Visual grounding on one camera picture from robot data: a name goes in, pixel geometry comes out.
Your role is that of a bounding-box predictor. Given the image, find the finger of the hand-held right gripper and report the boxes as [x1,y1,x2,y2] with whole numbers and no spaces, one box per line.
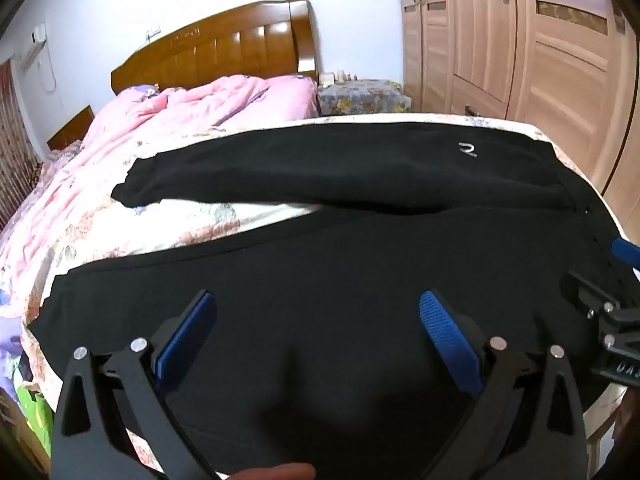
[611,238,640,266]
[560,270,640,356]

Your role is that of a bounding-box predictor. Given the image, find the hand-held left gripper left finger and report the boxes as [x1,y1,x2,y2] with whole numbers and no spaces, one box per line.
[50,289,221,480]

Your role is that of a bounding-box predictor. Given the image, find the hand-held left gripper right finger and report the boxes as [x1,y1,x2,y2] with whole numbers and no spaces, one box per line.
[419,289,587,480]

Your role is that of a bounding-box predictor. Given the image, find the black pants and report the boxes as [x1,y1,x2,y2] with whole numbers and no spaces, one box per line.
[27,121,638,480]

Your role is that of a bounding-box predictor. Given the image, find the person's left hand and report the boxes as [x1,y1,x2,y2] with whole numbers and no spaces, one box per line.
[234,462,317,480]

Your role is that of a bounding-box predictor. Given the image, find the floral bed sheet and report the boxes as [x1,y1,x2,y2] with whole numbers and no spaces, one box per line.
[20,111,626,478]

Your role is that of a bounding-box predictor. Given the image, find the green bag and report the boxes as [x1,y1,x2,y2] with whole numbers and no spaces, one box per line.
[15,380,54,461]

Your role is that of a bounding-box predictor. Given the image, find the purple cloth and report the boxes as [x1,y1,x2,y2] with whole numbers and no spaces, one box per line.
[0,280,31,386]

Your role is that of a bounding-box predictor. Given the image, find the pink quilt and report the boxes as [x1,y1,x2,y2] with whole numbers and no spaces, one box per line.
[0,74,318,311]

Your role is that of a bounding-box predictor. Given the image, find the brown wooden nightstand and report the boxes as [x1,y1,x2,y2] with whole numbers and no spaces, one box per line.
[46,105,96,152]

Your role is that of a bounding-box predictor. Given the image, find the purple floral pillow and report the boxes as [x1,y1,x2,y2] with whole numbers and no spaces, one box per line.
[120,84,162,100]

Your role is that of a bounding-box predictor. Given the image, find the nightstand with floral cloth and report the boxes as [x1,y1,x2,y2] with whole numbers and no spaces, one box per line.
[317,79,413,118]

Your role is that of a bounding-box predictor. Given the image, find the light wooden wardrobe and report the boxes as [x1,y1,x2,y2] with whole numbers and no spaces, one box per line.
[395,0,640,221]

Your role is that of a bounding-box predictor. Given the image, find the red patterned curtain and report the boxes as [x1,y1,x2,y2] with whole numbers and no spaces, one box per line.
[0,57,43,221]

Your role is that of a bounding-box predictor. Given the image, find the wooden headboard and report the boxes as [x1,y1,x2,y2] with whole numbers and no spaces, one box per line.
[110,0,321,96]

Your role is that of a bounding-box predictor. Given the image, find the white air conditioner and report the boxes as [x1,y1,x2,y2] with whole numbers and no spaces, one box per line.
[19,25,49,69]

